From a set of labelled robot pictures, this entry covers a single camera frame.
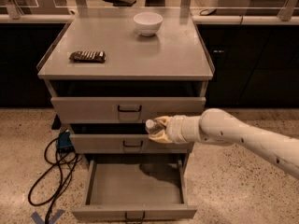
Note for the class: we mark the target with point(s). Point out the black office chair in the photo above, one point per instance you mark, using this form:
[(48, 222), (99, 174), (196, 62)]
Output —
[(121, 3)]

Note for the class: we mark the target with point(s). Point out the bottom grey drawer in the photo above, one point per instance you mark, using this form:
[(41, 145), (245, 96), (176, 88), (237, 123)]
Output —
[(135, 189)]

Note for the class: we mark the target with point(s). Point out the top grey drawer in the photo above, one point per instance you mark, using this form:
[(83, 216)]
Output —
[(123, 109)]

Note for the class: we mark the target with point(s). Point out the grey drawer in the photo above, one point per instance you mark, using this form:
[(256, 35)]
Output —
[(123, 109), (135, 189), (123, 143)]

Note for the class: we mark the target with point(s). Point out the grey drawer cabinet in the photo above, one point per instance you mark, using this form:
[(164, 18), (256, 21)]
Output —
[(171, 63)]

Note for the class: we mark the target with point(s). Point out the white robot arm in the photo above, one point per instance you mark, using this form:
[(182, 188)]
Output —
[(217, 127)]

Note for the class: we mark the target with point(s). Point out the middle grey drawer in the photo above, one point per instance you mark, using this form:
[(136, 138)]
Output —
[(123, 143)]

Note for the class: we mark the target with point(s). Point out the white ceramic bowl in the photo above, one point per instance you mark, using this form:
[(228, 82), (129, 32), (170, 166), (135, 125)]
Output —
[(147, 23)]

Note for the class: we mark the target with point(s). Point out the dark low counter wall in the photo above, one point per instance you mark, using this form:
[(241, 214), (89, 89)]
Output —
[(254, 65)]

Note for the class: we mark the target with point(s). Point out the clear plastic water bottle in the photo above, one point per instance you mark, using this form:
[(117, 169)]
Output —
[(153, 126)]

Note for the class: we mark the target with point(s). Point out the blue power adapter box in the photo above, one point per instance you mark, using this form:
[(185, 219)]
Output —
[(64, 143)]

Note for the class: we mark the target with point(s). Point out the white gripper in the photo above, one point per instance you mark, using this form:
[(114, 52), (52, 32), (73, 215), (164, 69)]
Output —
[(173, 129)]

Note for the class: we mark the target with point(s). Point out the dark striped snack bar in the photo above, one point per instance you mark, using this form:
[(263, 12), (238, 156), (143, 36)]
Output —
[(88, 57)]

